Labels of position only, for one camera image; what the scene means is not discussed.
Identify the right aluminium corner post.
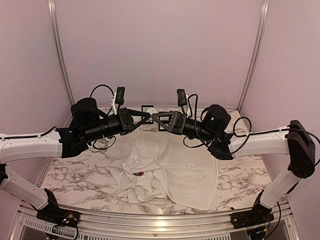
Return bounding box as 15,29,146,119
236,0,270,113

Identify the red round brooch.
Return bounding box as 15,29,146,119
134,171,144,176

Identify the black display frame middle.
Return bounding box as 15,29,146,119
157,114,172,131

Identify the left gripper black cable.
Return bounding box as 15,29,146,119
89,84,116,150

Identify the aluminium corner post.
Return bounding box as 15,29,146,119
47,0,77,111
236,0,270,113

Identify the black display frame left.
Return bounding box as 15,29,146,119
141,104,154,125

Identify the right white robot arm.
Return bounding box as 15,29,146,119
151,104,316,224

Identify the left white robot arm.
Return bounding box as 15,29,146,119
0,97,151,223

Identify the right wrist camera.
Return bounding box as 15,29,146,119
176,88,193,118

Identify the aluminium front rail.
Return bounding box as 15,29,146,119
9,199,302,240

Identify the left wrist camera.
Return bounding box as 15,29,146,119
111,86,126,115

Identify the white button shirt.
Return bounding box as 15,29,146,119
106,130,218,211

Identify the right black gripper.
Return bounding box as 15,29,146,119
152,110,216,143

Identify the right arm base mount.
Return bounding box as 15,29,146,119
230,190,275,229

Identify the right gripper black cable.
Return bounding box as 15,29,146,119
182,94,253,150

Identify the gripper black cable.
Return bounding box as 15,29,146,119
182,94,253,150
89,84,116,150

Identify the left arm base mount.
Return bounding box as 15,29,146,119
36,188,80,228

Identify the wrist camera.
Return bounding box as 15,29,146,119
176,88,193,118
111,86,126,115

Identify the black display frame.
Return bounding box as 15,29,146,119
157,114,172,131
141,104,154,125

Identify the left aluminium corner post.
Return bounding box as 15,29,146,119
47,0,77,111

